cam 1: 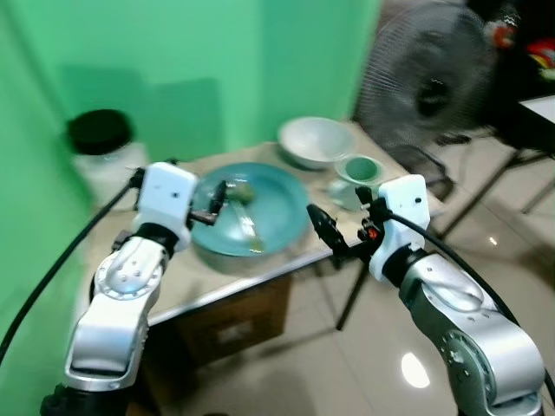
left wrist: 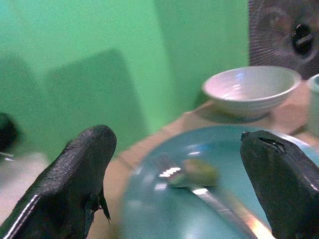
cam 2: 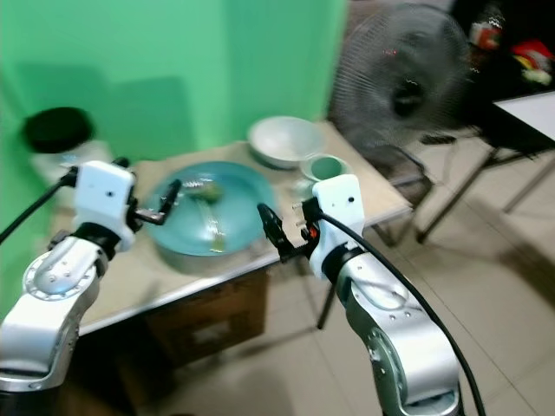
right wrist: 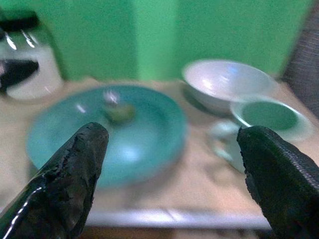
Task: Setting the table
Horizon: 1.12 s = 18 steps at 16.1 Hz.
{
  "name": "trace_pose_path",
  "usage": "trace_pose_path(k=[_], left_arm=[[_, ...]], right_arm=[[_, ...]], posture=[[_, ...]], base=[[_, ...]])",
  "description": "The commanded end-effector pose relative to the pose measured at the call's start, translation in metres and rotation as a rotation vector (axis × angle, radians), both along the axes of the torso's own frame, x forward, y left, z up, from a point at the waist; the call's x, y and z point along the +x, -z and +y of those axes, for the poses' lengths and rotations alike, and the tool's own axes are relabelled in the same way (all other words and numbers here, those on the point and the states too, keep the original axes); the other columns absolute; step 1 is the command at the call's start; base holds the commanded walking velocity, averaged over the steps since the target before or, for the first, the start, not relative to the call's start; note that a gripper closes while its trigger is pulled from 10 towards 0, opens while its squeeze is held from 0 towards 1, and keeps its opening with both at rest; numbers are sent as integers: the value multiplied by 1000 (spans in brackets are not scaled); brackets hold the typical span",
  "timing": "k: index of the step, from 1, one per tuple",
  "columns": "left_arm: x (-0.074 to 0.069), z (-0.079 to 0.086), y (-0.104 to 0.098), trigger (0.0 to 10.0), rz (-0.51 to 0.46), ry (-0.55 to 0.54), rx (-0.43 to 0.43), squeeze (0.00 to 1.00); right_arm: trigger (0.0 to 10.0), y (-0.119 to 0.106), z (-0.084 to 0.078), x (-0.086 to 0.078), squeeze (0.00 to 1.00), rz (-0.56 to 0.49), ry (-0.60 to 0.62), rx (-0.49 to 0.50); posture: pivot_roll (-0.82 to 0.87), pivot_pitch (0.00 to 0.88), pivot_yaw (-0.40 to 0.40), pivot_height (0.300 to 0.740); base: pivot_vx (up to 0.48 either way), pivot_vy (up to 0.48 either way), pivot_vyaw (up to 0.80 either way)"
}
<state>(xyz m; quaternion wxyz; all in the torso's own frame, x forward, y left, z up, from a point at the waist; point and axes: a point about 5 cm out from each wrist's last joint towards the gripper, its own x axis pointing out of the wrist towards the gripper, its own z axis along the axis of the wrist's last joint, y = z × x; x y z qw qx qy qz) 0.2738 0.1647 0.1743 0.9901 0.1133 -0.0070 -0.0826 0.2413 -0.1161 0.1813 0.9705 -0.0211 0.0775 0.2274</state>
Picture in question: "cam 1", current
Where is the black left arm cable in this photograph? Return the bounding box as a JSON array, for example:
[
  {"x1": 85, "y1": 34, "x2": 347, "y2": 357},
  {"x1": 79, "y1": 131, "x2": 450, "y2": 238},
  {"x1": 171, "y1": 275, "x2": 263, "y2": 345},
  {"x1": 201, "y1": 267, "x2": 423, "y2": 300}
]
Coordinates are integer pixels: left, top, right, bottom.
[{"x1": 0, "y1": 169, "x2": 144, "y2": 365}]

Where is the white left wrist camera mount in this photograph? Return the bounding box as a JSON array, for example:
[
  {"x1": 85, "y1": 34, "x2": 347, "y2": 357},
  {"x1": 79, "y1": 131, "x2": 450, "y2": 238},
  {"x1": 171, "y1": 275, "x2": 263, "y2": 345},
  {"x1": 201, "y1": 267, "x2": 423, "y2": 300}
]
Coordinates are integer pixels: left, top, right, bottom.
[{"x1": 137, "y1": 162, "x2": 199, "y2": 250}]

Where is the gold metal spoon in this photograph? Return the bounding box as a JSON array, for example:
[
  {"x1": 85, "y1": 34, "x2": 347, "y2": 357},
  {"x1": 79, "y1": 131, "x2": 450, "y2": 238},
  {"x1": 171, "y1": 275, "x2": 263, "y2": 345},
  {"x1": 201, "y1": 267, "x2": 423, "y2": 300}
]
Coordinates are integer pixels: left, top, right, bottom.
[{"x1": 227, "y1": 180, "x2": 264, "y2": 254}]

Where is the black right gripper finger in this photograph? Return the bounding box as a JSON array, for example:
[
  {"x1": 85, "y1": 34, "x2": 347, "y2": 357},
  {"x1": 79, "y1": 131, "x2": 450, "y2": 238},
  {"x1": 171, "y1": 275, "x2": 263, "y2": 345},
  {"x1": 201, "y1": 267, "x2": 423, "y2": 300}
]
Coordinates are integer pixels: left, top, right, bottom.
[{"x1": 308, "y1": 206, "x2": 341, "y2": 250}]

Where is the black standing fan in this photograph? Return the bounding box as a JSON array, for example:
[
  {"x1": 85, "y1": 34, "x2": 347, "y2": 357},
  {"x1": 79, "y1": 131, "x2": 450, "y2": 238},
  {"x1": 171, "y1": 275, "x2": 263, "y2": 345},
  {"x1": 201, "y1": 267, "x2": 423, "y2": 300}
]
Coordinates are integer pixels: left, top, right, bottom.
[{"x1": 354, "y1": 3, "x2": 500, "y2": 153}]

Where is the large teal plate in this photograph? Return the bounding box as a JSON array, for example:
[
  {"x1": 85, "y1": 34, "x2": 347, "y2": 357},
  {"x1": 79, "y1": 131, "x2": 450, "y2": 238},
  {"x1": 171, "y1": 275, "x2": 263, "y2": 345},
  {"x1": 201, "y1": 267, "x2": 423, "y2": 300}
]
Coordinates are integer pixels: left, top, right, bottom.
[{"x1": 191, "y1": 162, "x2": 310, "y2": 258}]

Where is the pale green cup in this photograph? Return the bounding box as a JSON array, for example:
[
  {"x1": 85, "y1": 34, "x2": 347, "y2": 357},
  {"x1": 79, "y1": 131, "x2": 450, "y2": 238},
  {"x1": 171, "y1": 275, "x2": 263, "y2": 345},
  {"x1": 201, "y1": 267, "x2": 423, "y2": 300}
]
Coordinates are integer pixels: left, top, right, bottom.
[{"x1": 334, "y1": 154, "x2": 382, "y2": 211}]

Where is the clear jar with black lid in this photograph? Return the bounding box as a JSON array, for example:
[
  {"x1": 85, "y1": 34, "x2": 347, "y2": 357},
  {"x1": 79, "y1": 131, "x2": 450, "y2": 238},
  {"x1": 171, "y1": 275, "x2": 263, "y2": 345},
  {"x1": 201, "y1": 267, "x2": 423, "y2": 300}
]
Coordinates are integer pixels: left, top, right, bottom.
[{"x1": 68, "y1": 110, "x2": 148, "y2": 211}]

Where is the red and yellow packet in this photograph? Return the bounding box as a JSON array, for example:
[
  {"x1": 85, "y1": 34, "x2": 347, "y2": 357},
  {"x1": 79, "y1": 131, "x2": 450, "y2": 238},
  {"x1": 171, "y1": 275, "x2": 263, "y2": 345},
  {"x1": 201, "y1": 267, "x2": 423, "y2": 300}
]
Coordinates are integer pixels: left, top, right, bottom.
[{"x1": 526, "y1": 39, "x2": 555, "y2": 81}]

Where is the white bowl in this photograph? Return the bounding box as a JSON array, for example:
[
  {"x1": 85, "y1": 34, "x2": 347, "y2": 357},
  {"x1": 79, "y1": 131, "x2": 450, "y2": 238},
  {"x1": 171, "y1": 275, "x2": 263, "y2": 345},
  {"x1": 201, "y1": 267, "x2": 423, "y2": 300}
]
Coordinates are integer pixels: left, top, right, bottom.
[{"x1": 277, "y1": 117, "x2": 356, "y2": 171}]

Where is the brown cardboard box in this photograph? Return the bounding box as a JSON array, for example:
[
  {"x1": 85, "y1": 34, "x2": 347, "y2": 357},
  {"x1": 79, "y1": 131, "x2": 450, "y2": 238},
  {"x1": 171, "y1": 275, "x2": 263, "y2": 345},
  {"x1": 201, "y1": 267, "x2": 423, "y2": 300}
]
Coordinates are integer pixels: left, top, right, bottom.
[{"x1": 178, "y1": 276, "x2": 293, "y2": 365}]

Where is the bottle with red label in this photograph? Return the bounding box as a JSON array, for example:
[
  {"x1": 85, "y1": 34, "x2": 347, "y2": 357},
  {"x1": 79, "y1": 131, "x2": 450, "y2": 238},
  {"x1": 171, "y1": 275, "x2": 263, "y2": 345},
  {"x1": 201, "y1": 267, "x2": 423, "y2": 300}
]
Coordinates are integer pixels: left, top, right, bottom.
[{"x1": 487, "y1": 7, "x2": 521, "y2": 49}]

